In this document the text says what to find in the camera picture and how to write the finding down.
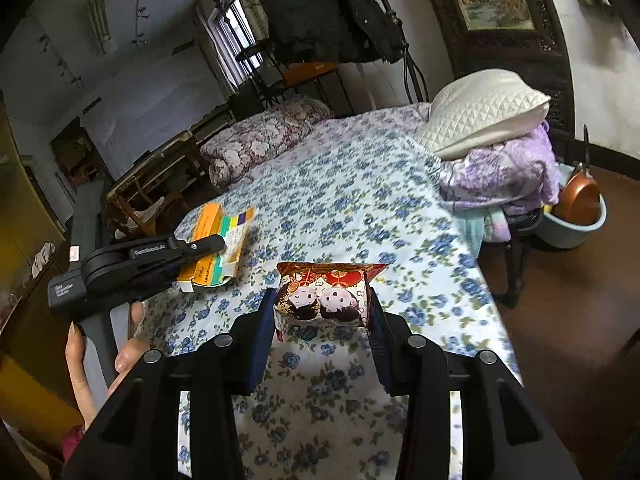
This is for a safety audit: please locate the yellow cabinet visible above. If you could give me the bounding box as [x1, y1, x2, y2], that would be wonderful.
[0, 95, 108, 461]

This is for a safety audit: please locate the person's left hand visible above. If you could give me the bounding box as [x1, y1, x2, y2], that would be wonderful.
[65, 300, 152, 433]

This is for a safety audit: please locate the black stool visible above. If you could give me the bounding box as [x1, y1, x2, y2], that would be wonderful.
[502, 215, 546, 309]

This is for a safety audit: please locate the wooden armchair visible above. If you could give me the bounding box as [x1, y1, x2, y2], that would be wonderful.
[107, 180, 176, 242]

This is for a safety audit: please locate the ceiling lamp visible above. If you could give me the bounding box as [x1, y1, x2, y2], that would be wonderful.
[85, 0, 119, 56]

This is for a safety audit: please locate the long wooden desk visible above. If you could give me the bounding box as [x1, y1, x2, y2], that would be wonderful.
[107, 130, 207, 197]

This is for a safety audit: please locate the copper pot with black handle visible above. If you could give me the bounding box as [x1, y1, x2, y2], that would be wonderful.
[552, 125, 602, 226]

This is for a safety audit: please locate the black spindle chair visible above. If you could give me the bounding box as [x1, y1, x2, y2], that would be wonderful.
[234, 42, 282, 107]

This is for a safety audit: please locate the purple floral bed sheet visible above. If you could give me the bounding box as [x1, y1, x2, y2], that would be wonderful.
[310, 102, 436, 162]

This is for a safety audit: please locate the folded floral quilt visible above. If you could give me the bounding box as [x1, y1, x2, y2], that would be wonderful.
[200, 97, 333, 188]

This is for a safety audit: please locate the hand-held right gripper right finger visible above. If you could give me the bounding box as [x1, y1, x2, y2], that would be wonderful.
[366, 280, 583, 480]

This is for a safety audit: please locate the light blue plastic basin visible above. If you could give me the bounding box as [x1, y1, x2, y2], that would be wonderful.
[537, 162, 609, 251]

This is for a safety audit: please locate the grey flat panel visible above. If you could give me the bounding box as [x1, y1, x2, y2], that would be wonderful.
[70, 180, 114, 261]

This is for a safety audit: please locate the blue floral tablecloth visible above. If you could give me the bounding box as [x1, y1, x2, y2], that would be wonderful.
[132, 137, 523, 480]

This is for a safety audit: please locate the black jacket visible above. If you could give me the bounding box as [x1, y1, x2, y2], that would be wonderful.
[260, 0, 408, 66]

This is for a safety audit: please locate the window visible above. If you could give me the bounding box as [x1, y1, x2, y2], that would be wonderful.
[200, 0, 262, 92]

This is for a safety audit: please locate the folded purple blanket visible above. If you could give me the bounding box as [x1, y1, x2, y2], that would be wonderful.
[440, 120, 562, 221]

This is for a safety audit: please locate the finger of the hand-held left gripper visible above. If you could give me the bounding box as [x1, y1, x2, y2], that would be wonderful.
[167, 234, 227, 267]

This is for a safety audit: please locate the red cartoon snack packet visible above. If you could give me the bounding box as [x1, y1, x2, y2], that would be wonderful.
[274, 261, 388, 343]

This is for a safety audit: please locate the white cloth on armchair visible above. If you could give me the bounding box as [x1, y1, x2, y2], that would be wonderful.
[117, 195, 166, 239]

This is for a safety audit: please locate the white medicine box purple stripe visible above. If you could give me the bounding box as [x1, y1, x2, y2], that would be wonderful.
[181, 206, 257, 294]

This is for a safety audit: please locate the white quilted pillow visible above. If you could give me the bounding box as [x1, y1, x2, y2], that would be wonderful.
[415, 69, 551, 161]

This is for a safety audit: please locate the light teal towel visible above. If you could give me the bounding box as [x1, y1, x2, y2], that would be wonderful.
[459, 205, 511, 257]

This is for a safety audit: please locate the white cloth bundle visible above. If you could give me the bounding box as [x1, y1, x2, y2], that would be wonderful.
[31, 242, 57, 281]

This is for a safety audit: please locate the cluttered dark shelf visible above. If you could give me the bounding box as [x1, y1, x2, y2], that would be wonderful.
[50, 117, 109, 196]

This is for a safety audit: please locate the long orange medicine box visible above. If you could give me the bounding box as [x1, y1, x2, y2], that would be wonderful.
[177, 203, 226, 283]

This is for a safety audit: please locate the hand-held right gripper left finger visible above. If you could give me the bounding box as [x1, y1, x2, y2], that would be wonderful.
[62, 287, 278, 480]

